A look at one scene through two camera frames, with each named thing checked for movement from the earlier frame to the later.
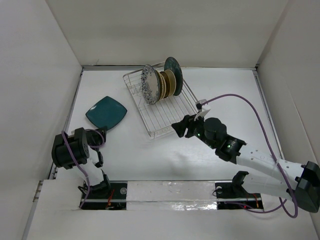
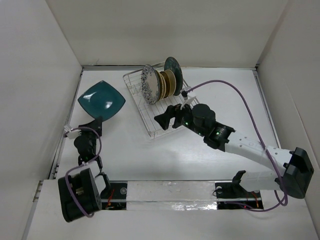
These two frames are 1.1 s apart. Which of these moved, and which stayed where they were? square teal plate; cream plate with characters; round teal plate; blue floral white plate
Moved: square teal plate
Stayed: blue floral white plate; round teal plate; cream plate with characters
